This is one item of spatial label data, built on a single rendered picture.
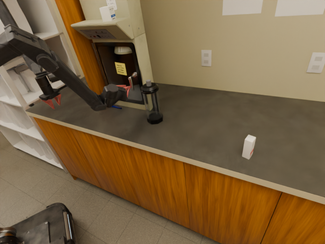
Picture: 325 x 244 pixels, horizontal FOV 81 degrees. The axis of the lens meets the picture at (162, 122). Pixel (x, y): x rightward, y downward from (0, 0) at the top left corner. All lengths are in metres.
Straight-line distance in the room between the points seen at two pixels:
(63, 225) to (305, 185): 1.59
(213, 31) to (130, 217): 1.62
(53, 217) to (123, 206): 0.56
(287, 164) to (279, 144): 0.13
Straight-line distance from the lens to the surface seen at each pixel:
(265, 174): 0.93
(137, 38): 1.15
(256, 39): 1.36
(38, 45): 0.77
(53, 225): 1.87
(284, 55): 1.39
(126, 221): 1.91
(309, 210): 1.07
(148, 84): 1.08
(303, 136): 1.17
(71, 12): 1.34
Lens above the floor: 1.64
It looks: 36 degrees down
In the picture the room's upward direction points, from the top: 9 degrees counter-clockwise
